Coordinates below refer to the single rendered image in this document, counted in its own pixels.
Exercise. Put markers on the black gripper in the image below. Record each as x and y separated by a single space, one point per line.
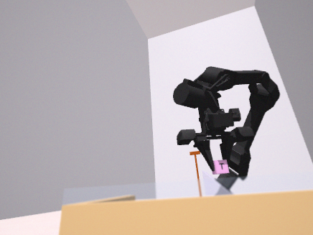
202 142

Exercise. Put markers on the pink labelled cube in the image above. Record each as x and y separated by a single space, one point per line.
221 167

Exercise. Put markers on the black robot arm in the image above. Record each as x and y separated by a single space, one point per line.
203 93

